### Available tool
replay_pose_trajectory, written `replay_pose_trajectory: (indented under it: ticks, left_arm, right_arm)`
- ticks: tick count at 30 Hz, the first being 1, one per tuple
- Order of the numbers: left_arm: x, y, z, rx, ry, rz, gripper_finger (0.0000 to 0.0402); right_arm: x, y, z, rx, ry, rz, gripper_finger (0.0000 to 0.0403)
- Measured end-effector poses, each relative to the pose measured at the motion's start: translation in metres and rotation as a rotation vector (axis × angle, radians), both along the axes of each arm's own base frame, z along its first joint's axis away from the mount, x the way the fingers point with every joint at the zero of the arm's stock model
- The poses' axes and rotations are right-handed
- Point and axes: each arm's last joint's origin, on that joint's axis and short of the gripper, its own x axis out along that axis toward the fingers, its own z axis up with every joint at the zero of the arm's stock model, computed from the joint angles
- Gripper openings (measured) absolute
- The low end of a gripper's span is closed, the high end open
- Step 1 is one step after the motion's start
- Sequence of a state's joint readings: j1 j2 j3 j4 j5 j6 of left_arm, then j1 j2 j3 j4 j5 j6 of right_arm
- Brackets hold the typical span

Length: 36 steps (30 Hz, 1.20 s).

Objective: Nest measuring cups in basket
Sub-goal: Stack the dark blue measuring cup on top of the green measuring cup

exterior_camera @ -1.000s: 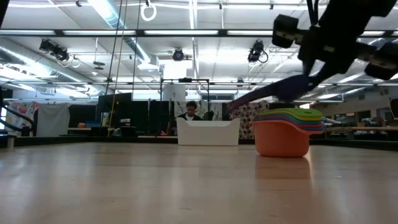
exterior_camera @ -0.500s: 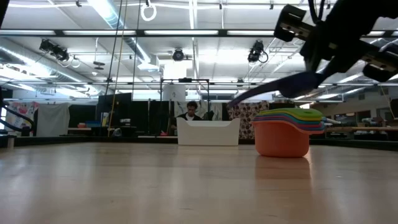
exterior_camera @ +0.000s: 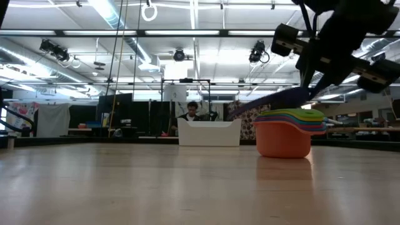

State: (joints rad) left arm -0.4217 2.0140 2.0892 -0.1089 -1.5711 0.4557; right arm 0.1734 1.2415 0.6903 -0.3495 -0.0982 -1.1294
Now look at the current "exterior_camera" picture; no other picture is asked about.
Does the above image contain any round black ceiling lamp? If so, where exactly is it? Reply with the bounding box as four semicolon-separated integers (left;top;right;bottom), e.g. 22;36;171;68
172;48;186;63

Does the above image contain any wooden workbench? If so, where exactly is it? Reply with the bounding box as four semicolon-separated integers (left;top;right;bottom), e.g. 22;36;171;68
324;126;400;133

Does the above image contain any black metal frame stand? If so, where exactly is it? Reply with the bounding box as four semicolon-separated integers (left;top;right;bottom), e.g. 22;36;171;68
161;77;211;121

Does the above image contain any white cylindrical tank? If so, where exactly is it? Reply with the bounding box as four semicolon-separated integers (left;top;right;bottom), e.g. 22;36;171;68
162;84;188;103

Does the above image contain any teal measuring cup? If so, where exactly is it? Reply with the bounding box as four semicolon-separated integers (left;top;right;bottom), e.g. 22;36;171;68
256;116;326;125

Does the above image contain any white hanging ring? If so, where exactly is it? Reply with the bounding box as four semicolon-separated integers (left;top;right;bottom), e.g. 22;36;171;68
140;1;159;22

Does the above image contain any silver ventilation duct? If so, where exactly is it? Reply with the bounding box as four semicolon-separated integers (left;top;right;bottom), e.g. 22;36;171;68
0;37;104;96
306;37;400;84

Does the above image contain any green measuring cup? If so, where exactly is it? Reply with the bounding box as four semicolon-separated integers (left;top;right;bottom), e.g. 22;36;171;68
259;108;326;119

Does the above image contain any black partition panel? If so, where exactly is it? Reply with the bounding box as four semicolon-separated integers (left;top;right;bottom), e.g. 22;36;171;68
98;92;134;137

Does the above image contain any purple measuring cup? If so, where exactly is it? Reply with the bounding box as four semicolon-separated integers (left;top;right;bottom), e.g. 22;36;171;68
226;86;312;121

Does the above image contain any thin black crossbeam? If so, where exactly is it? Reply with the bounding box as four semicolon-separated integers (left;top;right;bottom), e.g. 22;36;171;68
0;81;400;87

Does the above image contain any floral print cloth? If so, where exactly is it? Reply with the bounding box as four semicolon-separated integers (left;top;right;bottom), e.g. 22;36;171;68
6;101;40;132

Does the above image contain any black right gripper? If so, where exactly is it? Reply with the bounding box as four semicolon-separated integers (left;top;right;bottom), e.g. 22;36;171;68
271;0;400;98

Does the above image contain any black aluminium table frame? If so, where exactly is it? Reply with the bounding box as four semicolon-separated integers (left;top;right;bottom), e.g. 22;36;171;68
0;134;400;150

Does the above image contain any red dotted cloth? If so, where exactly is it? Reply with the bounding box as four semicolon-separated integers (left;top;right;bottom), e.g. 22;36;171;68
227;100;271;141

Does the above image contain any white plastic basket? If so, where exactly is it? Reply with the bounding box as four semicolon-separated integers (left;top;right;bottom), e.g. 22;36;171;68
177;117;243;147

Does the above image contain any grey hanging cloth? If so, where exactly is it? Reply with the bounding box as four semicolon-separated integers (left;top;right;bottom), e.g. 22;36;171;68
36;103;72;138

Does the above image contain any yellow hanging strap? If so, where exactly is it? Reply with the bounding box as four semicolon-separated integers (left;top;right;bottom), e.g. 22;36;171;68
108;0;129;138

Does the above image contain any orange measuring cup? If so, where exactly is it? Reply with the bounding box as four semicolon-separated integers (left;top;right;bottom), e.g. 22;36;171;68
252;120;328;159

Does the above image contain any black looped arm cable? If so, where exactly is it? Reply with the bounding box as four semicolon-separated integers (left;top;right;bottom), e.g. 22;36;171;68
0;89;37;136

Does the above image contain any black overhead camera with cable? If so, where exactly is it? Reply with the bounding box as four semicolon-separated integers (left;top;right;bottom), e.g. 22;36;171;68
248;39;270;64

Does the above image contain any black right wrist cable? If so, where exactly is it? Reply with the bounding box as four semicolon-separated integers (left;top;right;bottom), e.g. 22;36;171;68
299;2;319;41

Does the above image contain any black overhead crossbeam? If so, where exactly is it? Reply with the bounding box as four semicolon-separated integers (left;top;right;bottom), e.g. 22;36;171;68
0;29;400;39

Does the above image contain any black ceiling lamp pair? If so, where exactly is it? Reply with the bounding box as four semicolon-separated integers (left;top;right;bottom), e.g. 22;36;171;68
39;39;71;63

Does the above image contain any person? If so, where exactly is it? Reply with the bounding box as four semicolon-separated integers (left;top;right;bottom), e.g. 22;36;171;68
171;101;203;131

